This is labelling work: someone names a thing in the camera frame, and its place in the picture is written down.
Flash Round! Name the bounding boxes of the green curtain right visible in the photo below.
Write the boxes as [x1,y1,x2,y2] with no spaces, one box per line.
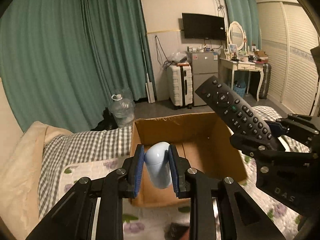
[225,0,262,49]

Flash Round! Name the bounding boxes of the light blue earbuds case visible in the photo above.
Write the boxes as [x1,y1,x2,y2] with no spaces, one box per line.
[144,142,172,189]

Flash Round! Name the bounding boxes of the brown cardboard box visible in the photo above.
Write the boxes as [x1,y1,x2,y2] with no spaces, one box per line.
[128,112,249,208]

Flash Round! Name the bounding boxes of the beige pillow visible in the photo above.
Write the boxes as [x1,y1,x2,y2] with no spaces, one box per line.
[1,121,71,239]

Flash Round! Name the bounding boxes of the black wall television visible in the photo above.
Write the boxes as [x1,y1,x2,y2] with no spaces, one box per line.
[182,13,226,41]

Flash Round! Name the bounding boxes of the white hard suitcase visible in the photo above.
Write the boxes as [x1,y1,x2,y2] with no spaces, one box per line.
[166,62,193,109]

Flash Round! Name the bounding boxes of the clear plastic water jug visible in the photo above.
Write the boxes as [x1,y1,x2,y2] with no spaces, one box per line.
[110,94,135,128]

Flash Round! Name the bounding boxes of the white louvered wardrobe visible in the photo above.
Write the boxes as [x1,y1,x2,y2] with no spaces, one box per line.
[257,0,319,115]

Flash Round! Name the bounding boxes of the dark suitcase by table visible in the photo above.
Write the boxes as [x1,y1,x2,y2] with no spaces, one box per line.
[259,63,272,99]

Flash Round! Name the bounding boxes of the silver mini fridge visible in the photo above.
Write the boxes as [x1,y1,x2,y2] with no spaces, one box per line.
[187,52,218,107]

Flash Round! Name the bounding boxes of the oval white vanity mirror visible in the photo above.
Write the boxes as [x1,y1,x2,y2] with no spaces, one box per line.
[227,21,247,51]

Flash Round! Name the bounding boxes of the black rectangular device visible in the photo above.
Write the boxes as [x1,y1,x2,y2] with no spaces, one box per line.
[165,223,190,240]

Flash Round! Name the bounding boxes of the blue basket under table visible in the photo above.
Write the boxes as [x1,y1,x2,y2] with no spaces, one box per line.
[233,80,246,98]

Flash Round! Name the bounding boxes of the black tv remote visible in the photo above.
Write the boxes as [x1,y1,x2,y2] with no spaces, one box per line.
[195,76,277,142]

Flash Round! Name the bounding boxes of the white dressing table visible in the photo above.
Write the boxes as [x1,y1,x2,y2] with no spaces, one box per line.
[218,56,264,101]

